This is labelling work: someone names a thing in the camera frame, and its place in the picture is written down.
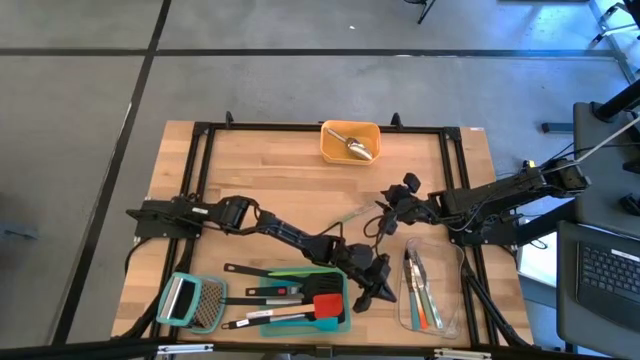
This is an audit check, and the long black slotted turner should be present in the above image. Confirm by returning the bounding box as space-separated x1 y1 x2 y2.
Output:
223 261 346 299

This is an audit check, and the black turner steel handle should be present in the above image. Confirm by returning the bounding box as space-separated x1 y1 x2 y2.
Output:
220 312 347 332

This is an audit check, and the office chair base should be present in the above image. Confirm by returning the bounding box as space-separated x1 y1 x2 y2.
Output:
588 0 640 52

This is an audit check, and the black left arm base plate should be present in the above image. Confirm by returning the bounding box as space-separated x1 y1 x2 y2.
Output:
125 197 206 240

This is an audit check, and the teal silicone mat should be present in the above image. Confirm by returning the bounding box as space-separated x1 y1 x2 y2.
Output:
257 264 352 338

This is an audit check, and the teal framed grater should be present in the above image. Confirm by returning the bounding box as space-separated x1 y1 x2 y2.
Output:
155 271 230 335

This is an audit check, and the clear plastic container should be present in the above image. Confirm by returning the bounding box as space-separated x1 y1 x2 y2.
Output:
397 237 467 341

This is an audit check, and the knife with patterned handle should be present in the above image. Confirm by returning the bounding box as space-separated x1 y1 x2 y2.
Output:
414 249 446 331

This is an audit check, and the red spatula wooden handle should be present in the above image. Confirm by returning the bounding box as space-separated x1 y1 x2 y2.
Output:
244 292 345 321

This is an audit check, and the orange plastic bin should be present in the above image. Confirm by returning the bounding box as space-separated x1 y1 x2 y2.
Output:
319 119 382 166

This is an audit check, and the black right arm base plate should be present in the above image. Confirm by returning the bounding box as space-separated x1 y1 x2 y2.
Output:
445 205 519 247

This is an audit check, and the black tripod leg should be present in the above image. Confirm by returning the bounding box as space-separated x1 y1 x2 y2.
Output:
416 0 437 26

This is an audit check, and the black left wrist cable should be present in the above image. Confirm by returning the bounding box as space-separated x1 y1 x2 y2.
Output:
318 221 347 240

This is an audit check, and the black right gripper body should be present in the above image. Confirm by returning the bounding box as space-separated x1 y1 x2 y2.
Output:
383 183 442 225

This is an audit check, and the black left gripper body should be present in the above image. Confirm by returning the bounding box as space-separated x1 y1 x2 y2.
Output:
343 242 395 292

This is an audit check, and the knife with orange handle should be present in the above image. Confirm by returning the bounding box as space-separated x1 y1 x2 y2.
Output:
406 251 430 331

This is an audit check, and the short black slotted turner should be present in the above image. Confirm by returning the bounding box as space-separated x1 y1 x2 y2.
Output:
223 296 306 308

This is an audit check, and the black diagonal desk bar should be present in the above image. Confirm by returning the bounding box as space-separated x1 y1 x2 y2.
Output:
514 204 576 247

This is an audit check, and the green silicone spatula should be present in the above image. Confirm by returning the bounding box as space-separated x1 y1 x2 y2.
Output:
267 268 339 279

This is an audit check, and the black computer keyboard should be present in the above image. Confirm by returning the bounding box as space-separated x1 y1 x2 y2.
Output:
576 241 640 332

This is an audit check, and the black cable bundle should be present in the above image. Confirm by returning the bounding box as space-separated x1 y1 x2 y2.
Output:
467 262 534 349
113 238 194 341

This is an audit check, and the steel scoop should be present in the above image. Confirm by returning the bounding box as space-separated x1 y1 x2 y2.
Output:
325 126 375 162

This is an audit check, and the knife with pale green handle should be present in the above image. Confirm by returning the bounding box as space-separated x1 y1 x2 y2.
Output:
328 201 378 228

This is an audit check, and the small black desk object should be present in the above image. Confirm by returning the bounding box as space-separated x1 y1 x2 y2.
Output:
618 192 640 218

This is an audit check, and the white cable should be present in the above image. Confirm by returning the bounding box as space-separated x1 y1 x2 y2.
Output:
574 113 640 164

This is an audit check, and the silver metal bracket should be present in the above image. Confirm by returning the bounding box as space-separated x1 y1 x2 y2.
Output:
432 348 492 360
156 343 215 356

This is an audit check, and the black monitor pole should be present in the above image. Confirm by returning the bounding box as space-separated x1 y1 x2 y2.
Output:
591 78 640 124

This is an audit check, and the black rig crossbar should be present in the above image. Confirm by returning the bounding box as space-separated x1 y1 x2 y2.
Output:
0 338 640 360

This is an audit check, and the black metal table frame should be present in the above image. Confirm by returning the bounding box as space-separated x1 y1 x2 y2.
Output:
149 121 501 347

